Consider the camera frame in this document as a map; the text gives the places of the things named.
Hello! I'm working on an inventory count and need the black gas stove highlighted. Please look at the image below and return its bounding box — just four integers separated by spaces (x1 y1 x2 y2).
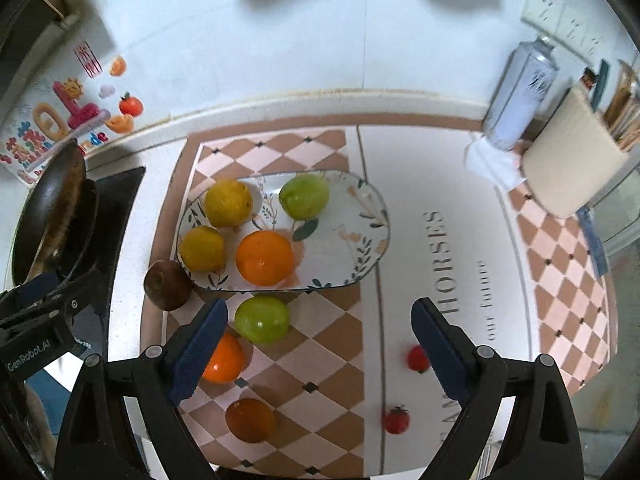
0 165 147 361

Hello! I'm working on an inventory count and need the brown kiwi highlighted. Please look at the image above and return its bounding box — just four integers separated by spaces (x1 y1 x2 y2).
144 260 194 311

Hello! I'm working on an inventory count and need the red cherry tomato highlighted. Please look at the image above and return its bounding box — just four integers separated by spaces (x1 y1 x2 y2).
406 344 431 374
382 404 411 434

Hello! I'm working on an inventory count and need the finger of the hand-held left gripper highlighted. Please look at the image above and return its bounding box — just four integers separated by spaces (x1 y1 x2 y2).
48 267 109 322
0 272 59 312

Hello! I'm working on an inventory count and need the white wall socket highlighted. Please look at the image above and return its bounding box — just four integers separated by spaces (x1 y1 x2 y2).
520 0 614 61

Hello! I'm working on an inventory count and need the pale blue spray can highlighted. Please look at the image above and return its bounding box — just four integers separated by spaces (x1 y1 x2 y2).
482 37 559 151

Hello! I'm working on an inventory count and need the black frying pan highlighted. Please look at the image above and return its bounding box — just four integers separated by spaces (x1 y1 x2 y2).
11 140 99 286

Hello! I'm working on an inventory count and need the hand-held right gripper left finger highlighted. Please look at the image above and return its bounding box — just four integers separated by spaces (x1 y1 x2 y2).
52 298 231 480

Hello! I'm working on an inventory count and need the floral oval plate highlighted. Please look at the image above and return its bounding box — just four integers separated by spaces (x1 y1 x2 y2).
176 170 391 292

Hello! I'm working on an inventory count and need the checkered printed mat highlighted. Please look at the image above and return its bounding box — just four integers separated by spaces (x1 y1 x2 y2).
140 125 614 480

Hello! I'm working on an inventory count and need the beige utensil holder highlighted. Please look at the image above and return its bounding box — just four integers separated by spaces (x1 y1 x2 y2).
520 85 631 220

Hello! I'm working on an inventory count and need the blue striped cloth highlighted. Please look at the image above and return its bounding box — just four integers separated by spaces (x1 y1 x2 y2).
575 207 610 279

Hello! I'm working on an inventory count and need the colourful wall sticker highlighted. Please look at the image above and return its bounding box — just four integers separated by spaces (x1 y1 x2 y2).
0 42 146 191

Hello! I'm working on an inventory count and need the bundle of wooden chopsticks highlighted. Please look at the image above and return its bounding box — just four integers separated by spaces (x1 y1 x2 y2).
600 60 640 154

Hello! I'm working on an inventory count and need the yellow lemon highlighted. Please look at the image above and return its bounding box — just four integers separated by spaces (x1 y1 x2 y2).
205 179 254 229
180 225 227 272

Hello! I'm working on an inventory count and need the white cloth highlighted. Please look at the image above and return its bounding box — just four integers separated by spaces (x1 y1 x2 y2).
464 132 527 192

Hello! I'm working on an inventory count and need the teal utensil handle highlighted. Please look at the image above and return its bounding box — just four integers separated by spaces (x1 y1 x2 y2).
582 59 611 112

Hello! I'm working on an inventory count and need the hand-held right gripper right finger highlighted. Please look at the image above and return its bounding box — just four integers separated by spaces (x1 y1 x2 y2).
410 297 587 480

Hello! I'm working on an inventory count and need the green apple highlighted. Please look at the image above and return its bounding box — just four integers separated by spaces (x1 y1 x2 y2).
278 174 331 221
234 296 291 345

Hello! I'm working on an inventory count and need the orange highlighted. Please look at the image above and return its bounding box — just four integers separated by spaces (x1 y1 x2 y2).
235 230 295 286
225 398 277 444
202 332 247 385

